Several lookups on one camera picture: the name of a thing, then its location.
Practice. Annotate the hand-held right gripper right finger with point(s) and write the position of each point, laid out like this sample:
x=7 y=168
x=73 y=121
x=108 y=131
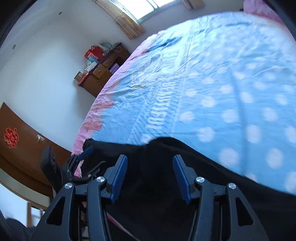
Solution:
x=182 y=180

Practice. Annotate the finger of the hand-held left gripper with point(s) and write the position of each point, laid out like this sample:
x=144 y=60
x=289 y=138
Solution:
x=85 y=153
x=79 y=179

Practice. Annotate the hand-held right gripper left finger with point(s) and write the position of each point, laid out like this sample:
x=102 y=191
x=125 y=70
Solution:
x=119 y=178

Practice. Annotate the black pants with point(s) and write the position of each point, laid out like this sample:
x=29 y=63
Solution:
x=150 y=176

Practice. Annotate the brown wooden door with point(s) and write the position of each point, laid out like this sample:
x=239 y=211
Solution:
x=27 y=157

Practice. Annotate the red knot ornament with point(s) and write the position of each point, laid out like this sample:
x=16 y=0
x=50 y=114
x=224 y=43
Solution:
x=10 y=137

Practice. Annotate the wooden cabinet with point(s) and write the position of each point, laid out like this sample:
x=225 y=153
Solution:
x=97 y=78

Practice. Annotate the small brown cardboard box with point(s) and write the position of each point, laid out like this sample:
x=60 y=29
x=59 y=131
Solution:
x=79 y=76

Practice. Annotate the stack of books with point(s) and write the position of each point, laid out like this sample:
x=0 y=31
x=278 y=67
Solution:
x=115 y=68

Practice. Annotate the red gift bag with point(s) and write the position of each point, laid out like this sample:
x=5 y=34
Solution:
x=92 y=53

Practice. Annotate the polka dot bed sheet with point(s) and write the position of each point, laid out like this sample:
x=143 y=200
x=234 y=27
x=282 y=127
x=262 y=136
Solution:
x=208 y=69

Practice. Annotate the beige patterned curtain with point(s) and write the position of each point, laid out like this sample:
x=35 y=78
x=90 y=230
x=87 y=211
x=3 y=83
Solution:
x=193 y=3
x=122 y=20

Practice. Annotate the sliding window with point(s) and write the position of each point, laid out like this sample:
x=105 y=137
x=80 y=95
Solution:
x=152 y=7

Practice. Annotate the pink floral blanket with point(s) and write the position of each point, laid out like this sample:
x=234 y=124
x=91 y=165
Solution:
x=254 y=7

